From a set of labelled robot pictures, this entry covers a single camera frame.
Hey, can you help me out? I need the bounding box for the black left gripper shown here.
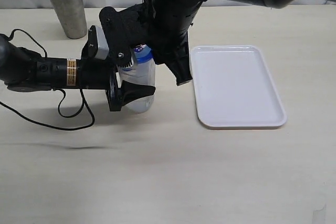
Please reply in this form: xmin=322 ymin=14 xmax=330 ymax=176
xmin=78 ymin=45 xmax=156 ymax=111

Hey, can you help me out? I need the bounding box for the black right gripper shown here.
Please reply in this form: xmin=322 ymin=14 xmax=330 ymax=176
xmin=143 ymin=0 xmax=192 ymax=86

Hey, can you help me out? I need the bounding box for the clear plastic container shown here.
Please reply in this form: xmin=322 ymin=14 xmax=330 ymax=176
xmin=118 ymin=59 xmax=155 ymax=113

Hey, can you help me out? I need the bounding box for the blue plastic lid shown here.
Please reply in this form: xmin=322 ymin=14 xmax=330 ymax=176
xmin=122 ymin=45 xmax=153 ymax=71

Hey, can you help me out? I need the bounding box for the stainless steel cup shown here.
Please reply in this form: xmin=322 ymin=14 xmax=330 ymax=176
xmin=50 ymin=0 xmax=87 ymax=39

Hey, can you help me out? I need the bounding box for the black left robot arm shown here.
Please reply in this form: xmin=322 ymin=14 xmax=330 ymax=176
xmin=1 ymin=34 xmax=155 ymax=112

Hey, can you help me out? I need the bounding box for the white rectangular tray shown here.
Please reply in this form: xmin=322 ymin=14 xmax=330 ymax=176
xmin=190 ymin=45 xmax=287 ymax=129

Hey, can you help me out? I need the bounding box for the black cable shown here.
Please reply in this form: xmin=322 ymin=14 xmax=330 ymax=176
xmin=0 ymin=29 xmax=96 ymax=131

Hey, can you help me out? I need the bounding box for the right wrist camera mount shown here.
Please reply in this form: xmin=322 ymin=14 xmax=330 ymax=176
xmin=99 ymin=4 xmax=148 ymax=67

